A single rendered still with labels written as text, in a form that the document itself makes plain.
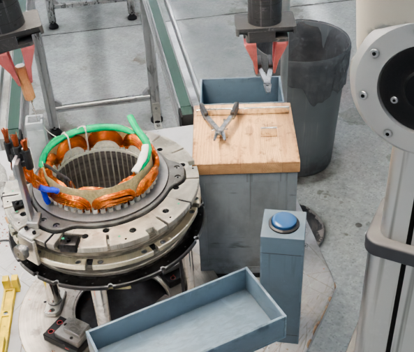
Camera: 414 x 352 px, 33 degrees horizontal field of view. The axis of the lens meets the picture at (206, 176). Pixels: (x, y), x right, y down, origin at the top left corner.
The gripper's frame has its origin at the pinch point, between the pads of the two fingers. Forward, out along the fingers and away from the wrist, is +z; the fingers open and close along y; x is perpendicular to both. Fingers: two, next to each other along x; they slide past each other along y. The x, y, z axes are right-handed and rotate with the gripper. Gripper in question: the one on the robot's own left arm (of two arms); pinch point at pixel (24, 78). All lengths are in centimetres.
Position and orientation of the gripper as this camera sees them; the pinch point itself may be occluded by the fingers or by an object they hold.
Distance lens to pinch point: 113.2
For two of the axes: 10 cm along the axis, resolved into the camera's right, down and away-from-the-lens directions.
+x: 3.0, 5.7, -7.7
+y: -9.4, 2.9, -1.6
